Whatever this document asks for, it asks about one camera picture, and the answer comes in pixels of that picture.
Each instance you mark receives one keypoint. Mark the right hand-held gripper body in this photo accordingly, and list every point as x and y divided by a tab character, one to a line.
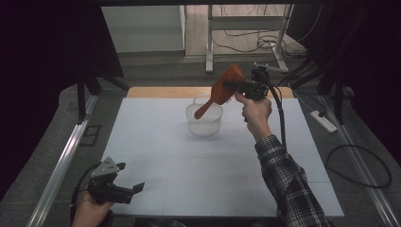
258	88

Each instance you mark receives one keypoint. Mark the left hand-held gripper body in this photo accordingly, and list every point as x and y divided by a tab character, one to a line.
105	192

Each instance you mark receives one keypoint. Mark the wooden paddle hairbrush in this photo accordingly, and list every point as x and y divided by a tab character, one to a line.
220	93

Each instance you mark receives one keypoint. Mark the white plastic basket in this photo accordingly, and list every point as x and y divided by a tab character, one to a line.
205	127

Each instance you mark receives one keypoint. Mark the person's right hand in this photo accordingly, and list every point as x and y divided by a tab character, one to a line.
257	115

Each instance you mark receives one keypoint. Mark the person's left hand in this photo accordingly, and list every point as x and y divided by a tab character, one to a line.
90	214

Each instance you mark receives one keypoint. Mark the white table cover board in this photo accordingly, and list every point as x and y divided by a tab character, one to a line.
189	173

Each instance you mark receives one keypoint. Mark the black plug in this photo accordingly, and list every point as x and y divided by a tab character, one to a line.
322	113

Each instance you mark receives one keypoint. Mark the white power strip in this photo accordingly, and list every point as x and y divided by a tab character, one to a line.
324	123

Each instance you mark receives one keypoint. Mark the wooden table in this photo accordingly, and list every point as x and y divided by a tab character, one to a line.
157	92

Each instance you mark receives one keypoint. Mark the black metal stand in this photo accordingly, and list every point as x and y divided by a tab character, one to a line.
339	101
82	94

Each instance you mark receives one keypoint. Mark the black curtain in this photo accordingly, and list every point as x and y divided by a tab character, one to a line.
38	78
375	63

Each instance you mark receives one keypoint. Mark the black square floor frame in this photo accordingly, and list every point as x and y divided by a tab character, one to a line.
90	135

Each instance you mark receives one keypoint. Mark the aluminium rail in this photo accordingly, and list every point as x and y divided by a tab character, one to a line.
60	170
365	176

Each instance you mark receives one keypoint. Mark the white desk frame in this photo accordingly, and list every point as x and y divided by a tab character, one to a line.
246	22

